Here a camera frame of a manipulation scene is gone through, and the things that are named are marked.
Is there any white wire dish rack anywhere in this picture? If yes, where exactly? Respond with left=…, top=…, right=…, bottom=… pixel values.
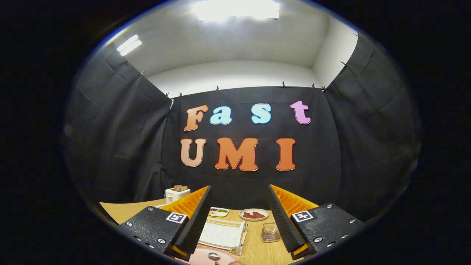
left=198, top=217, right=248, bottom=256

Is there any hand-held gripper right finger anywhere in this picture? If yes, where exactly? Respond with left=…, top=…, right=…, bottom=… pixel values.
left=266, top=184, right=365, bottom=260

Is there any small ceiling light panel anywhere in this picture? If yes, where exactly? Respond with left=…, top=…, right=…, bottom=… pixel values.
left=117, top=34, right=142, bottom=56

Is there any white plate with meat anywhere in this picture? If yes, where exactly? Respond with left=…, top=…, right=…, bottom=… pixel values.
left=239, top=208, right=270, bottom=221

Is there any white toaster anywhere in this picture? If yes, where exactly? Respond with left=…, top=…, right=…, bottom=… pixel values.
left=165, top=188, right=191, bottom=205

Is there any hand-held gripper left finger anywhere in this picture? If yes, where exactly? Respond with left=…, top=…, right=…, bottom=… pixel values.
left=120, top=185, right=213, bottom=262

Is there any pink plate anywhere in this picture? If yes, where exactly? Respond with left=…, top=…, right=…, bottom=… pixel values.
left=175, top=246, right=245, bottom=265

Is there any black backdrop cloth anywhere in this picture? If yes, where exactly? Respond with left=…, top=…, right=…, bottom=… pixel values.
left=63, top=33, right=422, bottom=225

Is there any metal wire basket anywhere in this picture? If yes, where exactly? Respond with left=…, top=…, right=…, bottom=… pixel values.
left=261, top=222, right=281, bottom=243

